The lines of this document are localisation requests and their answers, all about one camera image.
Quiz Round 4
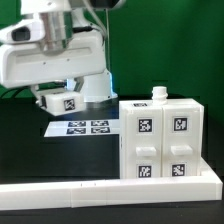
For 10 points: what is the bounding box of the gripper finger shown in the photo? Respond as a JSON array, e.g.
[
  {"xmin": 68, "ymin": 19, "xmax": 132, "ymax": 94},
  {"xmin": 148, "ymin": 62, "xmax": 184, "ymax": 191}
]
[
  {"xmin": 66, "ymin": 77, "xmax": 84, "ymax": 92},
  {"xmin": 30, "ymin": 85, "xmax": 44, "ymax": 107}
]

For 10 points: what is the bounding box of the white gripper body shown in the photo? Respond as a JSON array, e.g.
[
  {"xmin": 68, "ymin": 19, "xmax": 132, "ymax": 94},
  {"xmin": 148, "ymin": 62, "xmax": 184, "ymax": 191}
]
[{"xmin": 0, "ymin": 33, "xmax": 106, "ymax": 88}]

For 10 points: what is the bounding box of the white cabinet top block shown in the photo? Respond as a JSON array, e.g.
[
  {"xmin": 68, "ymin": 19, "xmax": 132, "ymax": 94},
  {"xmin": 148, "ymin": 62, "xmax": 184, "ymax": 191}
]
[{"xmin": 41, "ymin": 91, "xmax": 86, "ymax": 116}]

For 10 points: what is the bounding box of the white door panel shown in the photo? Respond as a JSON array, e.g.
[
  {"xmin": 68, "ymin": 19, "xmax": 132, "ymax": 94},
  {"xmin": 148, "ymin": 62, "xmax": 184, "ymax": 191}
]
[
  {"xmin": 122, "ymin": 106, "xmax": 162, "ymax": 179},
  {"xmin": 162, "ymin": 104, "xmax": 203, "ymax": 177}
]

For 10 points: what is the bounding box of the white cabinet body box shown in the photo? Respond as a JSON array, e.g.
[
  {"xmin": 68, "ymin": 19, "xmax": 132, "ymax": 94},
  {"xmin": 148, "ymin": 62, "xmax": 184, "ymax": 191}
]
[{"xmin": 118, "ymin": 85, "xmax": 205, "ymax": 180}]

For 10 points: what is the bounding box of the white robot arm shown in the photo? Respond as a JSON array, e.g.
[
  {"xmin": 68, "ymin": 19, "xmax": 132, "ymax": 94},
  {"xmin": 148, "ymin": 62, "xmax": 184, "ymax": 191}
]
[{"xmin": 0, "ymin": 0, "xmax": 126, "ymax": 116}]

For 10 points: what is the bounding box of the white marker sheet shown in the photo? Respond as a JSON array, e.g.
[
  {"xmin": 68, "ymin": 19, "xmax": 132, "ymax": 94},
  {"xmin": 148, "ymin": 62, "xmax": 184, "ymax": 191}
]
[{"xmin": 44, "ymin": 119, "xmax": 120, "ymax": 137}]

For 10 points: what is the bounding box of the white L-shaped fence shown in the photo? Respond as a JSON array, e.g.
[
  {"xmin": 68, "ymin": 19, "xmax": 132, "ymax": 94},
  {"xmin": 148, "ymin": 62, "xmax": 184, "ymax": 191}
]
[{"xmin": 0, "ymin": 161, "xmax": 223, "ymax": 211}]

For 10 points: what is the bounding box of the black cable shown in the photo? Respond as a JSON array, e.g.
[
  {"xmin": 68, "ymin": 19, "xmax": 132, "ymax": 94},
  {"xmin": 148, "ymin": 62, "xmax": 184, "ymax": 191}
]
[{"xmin": 0, "ymin": 85, "xmax": 31, "ymax": 100}]

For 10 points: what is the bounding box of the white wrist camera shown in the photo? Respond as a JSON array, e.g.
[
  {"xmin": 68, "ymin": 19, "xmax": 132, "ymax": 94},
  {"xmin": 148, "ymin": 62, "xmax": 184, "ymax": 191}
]
[{"xmin": 0, "ymin": 19, "xmax": 45, "ymax": 44}]

